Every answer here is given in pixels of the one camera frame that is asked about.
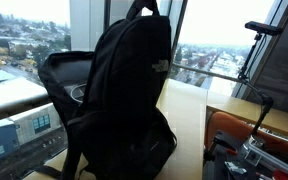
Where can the white charger with cable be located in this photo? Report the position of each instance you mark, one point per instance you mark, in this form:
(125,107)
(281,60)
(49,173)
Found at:
(77,93)

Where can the black camera on stand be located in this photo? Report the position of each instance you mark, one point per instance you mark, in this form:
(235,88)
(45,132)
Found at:
(254,64)

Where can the orange chair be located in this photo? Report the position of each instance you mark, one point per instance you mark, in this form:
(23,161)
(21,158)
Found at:
(221,121)

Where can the black backpack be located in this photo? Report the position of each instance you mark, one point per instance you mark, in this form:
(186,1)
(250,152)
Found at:
(118,128)

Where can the silver aluminium rail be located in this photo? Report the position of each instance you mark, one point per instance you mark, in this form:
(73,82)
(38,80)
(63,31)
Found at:
(252,153)

